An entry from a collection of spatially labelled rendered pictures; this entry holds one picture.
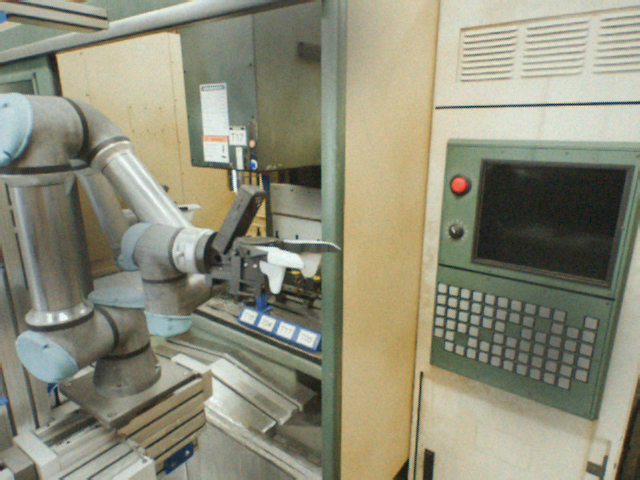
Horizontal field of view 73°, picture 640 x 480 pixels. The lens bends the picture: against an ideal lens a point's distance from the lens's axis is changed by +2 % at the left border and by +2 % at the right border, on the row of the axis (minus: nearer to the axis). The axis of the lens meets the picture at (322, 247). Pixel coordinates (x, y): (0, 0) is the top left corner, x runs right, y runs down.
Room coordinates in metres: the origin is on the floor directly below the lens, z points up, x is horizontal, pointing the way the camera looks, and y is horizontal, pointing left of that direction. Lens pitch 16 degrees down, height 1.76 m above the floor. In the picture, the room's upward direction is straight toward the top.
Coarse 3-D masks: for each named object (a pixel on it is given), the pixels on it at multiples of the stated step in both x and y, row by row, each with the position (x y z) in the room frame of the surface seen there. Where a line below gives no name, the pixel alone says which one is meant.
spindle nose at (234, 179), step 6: (228, 174) 2.03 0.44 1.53; (234, 174) 2.01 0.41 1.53; (240, 174) 2.01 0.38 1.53; (246, 174) 2.01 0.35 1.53; (252, 174) 2.03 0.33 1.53; (258, 174) 2.07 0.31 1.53; (228, 180) 2.03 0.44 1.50; (234, 180) 2.01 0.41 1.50; (240, 180) 2.01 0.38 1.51; (246, 180) 2.01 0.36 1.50; (252, 180) 2.03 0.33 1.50; (258, 180) 2.06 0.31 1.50; (228, 186) 2.04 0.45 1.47; (234, 186) 2.01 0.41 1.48; (240, 186) 2.01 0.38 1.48; (258, 186) 2.06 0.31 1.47
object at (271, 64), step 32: (320, 0) 2.04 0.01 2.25; (192, 32) 1.94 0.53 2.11; (224, 32) 1.82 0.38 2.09; (256, 32) 1.74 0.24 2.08; (288, 32) 1.88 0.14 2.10; (320, 32) 2.04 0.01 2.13; (192, 64) 1.95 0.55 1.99; (224, 64) 1.83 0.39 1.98; (256, 64) 1.74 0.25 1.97; (288, 64) 1.87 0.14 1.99; (320, 64) 2.04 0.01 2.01; (192, 96) 1.96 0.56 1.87; (256, 96) 1.73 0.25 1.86; (288, 96) 1.87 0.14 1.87; (320, 96) 2.04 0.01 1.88; (192, 128) 1.97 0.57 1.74; (256, 128) 1.73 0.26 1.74; (288, 128) 1.87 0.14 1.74; (320, 128) 2.04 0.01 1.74; (192, 160) 1.98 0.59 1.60; (288, 160) 1.86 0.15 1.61; (320, 160) 2.04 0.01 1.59
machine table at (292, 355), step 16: (224, 304) 1.96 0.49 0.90; (272, 304) 1.97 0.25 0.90; (288, 304) 1.96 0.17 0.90; (320, 304) 1.96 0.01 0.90; (192, 320) 1.91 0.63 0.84; (208, 320) 1.84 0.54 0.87; (224, 320) 1.79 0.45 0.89; (288, 320) 1.78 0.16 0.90; (304, 320) 1.78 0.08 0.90; (320, 320) 1.78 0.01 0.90; (224, 336) 1.77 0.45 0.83; (240, 336) 1.70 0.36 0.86; (256, 336) 1.67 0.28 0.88; (272, 336) 1.63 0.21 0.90; (272, 352) 1.58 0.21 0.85; (288, 352) 1.55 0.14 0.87; (304, 352) 1.50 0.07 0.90; (320, 352) 1.50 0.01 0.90; (304, 368) 1.48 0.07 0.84; (320, 368) 1.43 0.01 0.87
